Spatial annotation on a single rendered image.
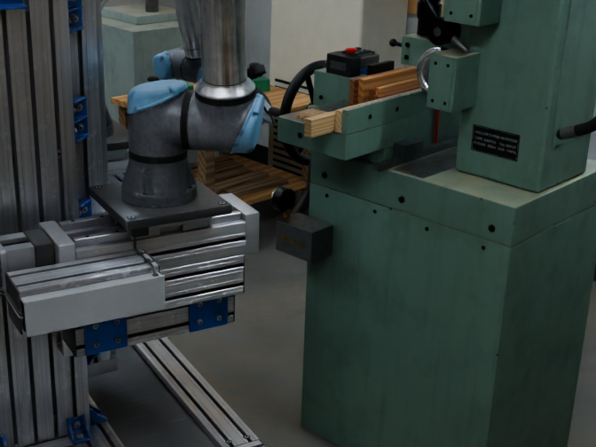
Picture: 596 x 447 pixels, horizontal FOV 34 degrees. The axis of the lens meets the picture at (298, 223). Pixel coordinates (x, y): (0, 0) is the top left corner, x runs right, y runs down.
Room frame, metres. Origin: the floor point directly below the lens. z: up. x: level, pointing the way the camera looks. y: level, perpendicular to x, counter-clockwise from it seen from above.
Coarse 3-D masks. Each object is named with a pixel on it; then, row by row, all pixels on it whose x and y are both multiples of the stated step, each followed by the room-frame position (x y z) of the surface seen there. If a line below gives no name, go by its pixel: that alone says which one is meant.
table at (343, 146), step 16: (432, 112) 2.30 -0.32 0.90; (448, 112) 2.35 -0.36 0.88; (288, 128) 2.17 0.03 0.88; (384, 128) 2.16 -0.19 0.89; (400, 128) 2.21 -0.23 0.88; (416, 128) 2.25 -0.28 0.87; (432, 128) 2.30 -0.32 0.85; (304, 144) 2.14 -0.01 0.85; (320, 144) 2.11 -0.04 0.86; (336, 144) 2.08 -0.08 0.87; (352, 144) 2.08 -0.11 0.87; (368, 144) 2.12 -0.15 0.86; (384, 144) 2.16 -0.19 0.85
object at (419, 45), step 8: (408, 40) 2.34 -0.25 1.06; (416, 40) 2.32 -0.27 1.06; (424, 40) 2.31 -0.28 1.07; (408, 48) 2.33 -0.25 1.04; (416, 48) 2.32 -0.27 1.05; (424, 48) 2.30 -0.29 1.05; (408, 56) 2.33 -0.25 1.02; (416, 56) 2.32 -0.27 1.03; (408, 64) 2.33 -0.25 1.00; (416, 64) 2.32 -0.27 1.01
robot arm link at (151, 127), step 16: (176, 80) 1.89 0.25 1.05; (128, 96) 1.84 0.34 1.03; (144, 96) 1.80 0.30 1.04; (160, 96) 1.80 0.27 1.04; (176, 96) 1.82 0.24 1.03; (128, 112) 1.83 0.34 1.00; (144, 112) 1.80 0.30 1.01; (160, 112) 1.80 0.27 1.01; (176, 112) 1.80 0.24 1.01; (128, 128) 1.84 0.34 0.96; (144, 128) 1.80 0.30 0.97; (160, 128) 1.80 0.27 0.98; (176, 128) 1.79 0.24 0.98; (144, 144) 1.80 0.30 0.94; (160, 144) 1.80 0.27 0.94; (176, 144) 1.81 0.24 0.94
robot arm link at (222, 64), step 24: (216, 0) 1.75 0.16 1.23; (240, 0) 1.77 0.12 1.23; (216, 24) 1.76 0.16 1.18; (240, 24) 1.78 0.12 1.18; (216, 48) 1.77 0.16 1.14; (240, 48) 1.78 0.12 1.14; (216, 72) 1.78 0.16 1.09; (240, 72) 1.79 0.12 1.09; (192, 96) 1.82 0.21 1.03; (216, 96) 1.77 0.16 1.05; (240, 96) 1.78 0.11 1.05; (192, 120) 1.79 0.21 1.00; (216, 120) 1.78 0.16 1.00; (240, 120) 1.78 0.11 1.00; (192, 144) 1.80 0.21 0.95; (216, 144) 1.79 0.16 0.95; (240, 144) 1.78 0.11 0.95
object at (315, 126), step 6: (324, 114) 2.07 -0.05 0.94; (330, 114) 2.07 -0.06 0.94; (306, 120) 2.03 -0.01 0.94; (312, 120) 2.03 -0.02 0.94; (318, 120) 2.04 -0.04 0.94; (324, 120) 2.05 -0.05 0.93; (330, 120) 2.07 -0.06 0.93; (306, 126) 2.03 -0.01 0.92; (312, 126) 2.03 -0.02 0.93; (318, 126) 2.04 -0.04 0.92; (324, 126) 2.06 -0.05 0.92; (330, 126) 2.07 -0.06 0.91; (306, 132) 2.03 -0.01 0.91; (312, 132) 2.03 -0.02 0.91; (318, 132) 2.04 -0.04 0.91; (324, 132) 2.06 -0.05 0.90; (330, 132) 2.07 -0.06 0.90
